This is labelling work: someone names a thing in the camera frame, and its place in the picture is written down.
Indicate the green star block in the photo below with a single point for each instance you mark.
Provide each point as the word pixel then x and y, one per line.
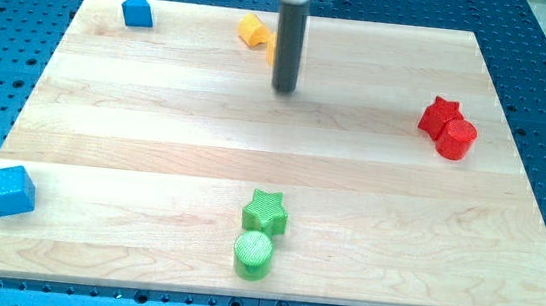
pixel 265 213

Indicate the red star block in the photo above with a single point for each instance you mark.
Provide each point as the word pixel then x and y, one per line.
pixel 437 115

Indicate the green cylinder block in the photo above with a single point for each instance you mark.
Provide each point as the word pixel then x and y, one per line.
pixel 253 251

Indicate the yellow block behind rod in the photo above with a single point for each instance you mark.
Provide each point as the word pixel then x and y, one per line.
pixel 271 49

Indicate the wooden board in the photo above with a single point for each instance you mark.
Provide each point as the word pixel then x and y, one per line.
pixel 145 144

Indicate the yellow heart block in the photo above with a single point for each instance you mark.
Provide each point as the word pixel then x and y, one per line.
pixel 252 30

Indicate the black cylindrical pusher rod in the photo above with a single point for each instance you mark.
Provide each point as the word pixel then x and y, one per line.
pixel 290 38

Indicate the red cylinder block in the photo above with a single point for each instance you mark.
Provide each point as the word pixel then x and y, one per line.
pixel 456 138

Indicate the blue pentagon block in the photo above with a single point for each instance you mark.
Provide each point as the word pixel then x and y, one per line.
pixel 137 13

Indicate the blue cube block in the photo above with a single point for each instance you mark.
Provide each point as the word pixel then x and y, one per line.
pixel 17 191

